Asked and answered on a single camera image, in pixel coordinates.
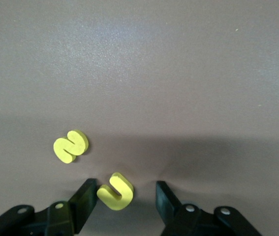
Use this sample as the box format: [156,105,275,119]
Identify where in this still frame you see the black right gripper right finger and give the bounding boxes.
[155,181,263,236]

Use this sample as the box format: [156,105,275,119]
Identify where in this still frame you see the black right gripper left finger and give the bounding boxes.
[0,178,98,236]

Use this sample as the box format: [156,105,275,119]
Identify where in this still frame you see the yellow foam letter u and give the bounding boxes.
[96,172,134,211]

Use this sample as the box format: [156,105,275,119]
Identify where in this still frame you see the yellow foam letter s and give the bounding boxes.
[53,129,90,164]

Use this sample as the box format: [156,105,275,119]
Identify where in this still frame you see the brown table cover sheet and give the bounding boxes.
[0,0,279,236]

